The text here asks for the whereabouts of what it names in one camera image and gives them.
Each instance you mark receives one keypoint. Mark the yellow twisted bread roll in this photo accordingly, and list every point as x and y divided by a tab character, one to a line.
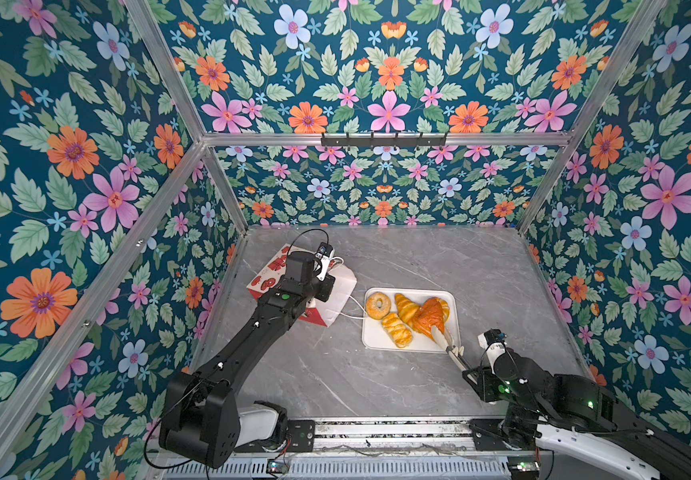
399	332

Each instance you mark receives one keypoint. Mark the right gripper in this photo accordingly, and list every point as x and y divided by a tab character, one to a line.
479	381

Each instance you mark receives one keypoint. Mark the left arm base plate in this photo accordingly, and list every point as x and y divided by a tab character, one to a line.
298	436

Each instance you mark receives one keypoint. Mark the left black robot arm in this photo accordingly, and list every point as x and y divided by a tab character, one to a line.
201	420

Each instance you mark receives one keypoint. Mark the black wall hook rail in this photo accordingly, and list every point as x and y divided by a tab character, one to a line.
370	140

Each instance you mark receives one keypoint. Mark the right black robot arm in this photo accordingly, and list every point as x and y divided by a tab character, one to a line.
565	414

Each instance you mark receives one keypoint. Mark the aluminium front rail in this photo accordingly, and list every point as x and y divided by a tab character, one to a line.
453	447

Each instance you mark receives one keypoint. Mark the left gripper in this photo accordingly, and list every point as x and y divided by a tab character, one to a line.
328	282

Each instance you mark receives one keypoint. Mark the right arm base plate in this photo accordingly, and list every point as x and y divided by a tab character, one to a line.
509	433

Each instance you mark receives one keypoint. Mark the large orange-brown croissant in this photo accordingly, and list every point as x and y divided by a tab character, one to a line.
433	313

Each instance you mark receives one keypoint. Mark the white rectangular tray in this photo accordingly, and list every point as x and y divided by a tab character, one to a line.
376	337

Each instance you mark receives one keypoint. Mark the red white paper bag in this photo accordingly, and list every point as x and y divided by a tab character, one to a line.
266	288

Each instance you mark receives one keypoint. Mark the yellow ring bread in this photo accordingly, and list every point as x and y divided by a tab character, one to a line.
378	305

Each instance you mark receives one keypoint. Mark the yellow croissant bread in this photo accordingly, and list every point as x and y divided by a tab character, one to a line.
407	310

